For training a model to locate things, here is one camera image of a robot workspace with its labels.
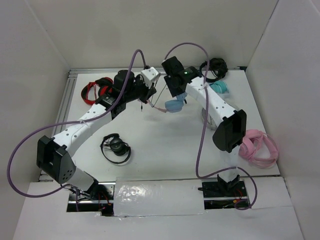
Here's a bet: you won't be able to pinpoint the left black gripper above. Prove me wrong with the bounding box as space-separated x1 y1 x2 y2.
123 74 156 104

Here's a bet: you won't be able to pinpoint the thin black headphone cable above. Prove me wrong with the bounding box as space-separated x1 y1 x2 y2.
138 77 171 112

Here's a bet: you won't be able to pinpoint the pink blue cat-ear headphones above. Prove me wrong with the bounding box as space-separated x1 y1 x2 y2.
147 92 187 113

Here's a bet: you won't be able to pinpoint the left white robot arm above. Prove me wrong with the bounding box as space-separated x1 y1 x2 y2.
36 67 160 200

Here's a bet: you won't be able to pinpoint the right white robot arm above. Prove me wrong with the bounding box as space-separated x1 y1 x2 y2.
161 56 247 196

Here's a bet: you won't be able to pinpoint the teal white headphones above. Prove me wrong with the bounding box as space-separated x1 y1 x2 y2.
209 80 230 94

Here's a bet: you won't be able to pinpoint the red black headphones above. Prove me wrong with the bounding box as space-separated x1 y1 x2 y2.
80 77 114 106

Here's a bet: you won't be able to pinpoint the grey white headphones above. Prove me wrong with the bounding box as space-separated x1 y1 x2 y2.
200 108 217 131

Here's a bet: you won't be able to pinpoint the small black headphones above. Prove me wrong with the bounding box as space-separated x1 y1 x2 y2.
100 133 132 165

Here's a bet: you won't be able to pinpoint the white taped front panel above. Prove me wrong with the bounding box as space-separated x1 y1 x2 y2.
113 179 205 217

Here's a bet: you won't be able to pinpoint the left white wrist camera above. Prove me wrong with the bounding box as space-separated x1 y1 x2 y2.
140 67 161 89

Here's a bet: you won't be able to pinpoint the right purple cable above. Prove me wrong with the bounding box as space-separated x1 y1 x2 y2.
164 42 259 211

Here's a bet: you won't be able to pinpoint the purple cable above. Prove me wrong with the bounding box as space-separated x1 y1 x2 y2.
6 49 148 200
164 42 259 211

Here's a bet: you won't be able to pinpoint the black headphones with blue cable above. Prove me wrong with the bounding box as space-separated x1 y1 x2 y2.
206 58 228 83

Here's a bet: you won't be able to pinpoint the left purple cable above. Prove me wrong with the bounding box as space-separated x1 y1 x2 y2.
6 49 148 200

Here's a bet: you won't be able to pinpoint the aluminium frame rail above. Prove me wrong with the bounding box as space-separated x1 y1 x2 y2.
56 68 252 128

